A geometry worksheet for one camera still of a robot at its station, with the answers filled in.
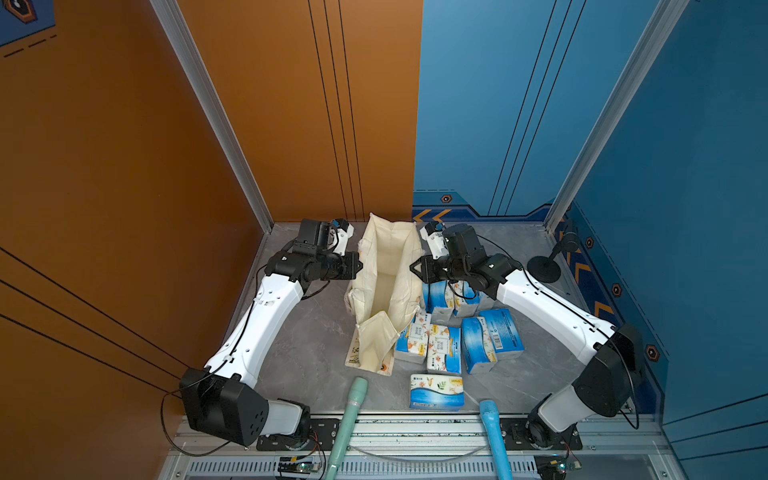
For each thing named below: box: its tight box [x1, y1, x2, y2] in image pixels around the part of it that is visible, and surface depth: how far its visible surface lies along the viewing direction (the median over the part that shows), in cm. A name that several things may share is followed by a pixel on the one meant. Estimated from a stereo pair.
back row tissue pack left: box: [422, 280, 448, 314], surface depth 90 cm
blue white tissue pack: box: [410, 374, 465, 411], surface depth 74 cm
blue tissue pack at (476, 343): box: [461, 317, 498, 374], surface depth 82 cm
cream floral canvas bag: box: [344, 213, 423, 376], surface depth 81 cm
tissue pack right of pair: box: [427, 324, 462, 374], surface depth 82 cm
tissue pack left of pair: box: [394, 312, 431, 365], surface depth 84 cm
